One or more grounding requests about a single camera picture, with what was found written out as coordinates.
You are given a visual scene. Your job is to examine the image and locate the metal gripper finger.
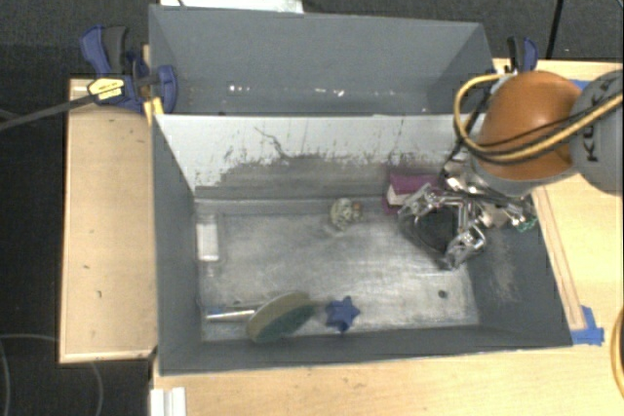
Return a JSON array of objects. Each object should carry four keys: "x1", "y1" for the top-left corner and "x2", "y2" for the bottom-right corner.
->
[
  {"x1": 445, "y1": 228, "x2": 488, "y2": 271},
  {"x1": 398, "y1": 186, "x2": 444, "y2": 224}
]

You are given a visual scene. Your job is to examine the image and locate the purple box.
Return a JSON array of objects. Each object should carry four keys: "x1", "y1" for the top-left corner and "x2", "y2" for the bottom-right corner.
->
[{"x1": 386, "y1": 171, "x2": 441, "y2": 212}]

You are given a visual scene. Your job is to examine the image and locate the black rounded object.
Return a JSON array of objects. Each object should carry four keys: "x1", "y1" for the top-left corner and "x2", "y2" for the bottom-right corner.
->
[{"x1": 399, "y1": 208, "x2": 463, "y2": 270}]

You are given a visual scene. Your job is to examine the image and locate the pale speckled ball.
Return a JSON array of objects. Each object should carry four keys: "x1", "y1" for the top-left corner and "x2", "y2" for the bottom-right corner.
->
[{"x1": 330, "y1": 197, "x2": 354, "y2": 231}]

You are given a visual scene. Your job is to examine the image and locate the blue star toy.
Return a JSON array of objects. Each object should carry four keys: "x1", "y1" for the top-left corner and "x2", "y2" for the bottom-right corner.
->
[{"x1": 323, "y1": 295, "x2": 363, "y2": 333}]

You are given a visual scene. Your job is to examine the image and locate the grey metal bin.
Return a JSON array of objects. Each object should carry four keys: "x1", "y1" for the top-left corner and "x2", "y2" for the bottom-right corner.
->
[{"x1": 147, "y1": 3, "x2": 574, "y2": 377}]

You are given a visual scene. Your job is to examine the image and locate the yellow and green round sponge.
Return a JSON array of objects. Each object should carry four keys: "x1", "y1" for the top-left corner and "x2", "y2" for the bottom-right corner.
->
[{"x1": 245, "y1": 290, "x2": 321, "y2": 345}]

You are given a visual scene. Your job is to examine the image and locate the silver metal rod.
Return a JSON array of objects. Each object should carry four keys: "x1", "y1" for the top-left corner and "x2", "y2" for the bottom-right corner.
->
[{"x1": 204, "y1": 308, "x2": 258, "y2": 323}]

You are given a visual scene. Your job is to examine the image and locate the pale wood board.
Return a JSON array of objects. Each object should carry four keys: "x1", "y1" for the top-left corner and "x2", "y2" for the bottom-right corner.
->
[{"x1": 58, "y1": 77, "x2": 160, "y2": 364}]

